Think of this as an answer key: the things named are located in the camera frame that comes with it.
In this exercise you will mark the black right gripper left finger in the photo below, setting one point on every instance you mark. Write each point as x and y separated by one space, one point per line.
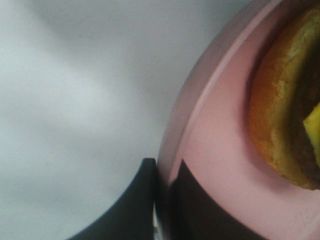
131 216

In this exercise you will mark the pink round plate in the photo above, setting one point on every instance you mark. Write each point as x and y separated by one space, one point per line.
208 131

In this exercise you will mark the burger with lettuce and cheese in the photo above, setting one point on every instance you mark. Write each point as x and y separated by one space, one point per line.
285 97

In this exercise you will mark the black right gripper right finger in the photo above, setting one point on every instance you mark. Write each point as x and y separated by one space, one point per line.
195 216

